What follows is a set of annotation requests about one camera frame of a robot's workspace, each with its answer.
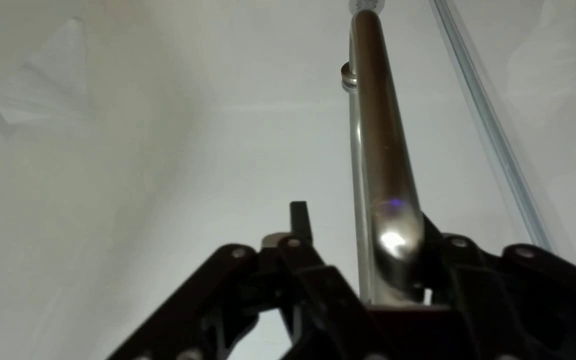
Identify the fixed glass shower panel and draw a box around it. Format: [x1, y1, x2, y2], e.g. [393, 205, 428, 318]
[434, 0, 576, 282]

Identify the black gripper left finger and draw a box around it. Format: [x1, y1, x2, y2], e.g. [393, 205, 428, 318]
[107, 200, 370, 360]

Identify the chrome shower door handle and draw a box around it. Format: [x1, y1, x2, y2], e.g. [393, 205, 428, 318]
[339, 0, 430, 307]

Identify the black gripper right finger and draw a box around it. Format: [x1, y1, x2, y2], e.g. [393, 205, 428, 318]
[423, 212, 576, 360]

